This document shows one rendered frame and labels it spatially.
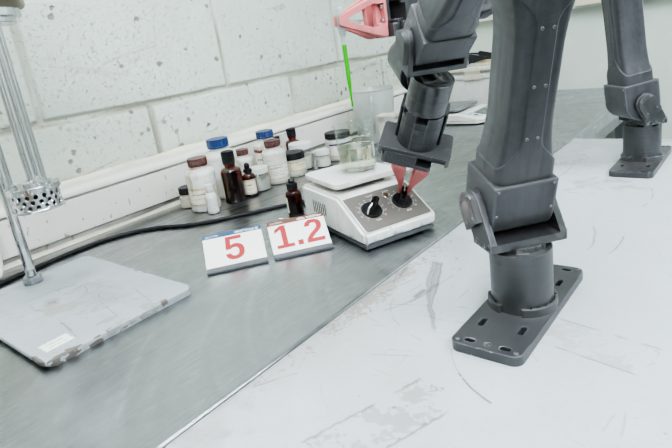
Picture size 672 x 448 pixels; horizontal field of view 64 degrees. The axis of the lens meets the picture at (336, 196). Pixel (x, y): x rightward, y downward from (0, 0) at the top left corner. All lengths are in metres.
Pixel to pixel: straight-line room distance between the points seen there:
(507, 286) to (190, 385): 0.33
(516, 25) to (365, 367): 0.33
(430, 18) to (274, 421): 0.44
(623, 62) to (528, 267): 0.59
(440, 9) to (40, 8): 0.78
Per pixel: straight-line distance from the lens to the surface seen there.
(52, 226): 1.11
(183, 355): 0.62
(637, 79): 1.08
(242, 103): 1.40
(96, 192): 1.14
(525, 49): 0.49
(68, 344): 0.71
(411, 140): 0.75
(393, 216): 0.81
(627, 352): 0.56
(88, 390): 0.63
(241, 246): 0.83
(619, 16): 1.07
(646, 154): 1.12
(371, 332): 0.59
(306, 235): 0.83
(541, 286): 0.58
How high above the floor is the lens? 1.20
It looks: 16 degrees down
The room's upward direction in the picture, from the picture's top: 8 degrees counter-clockwise
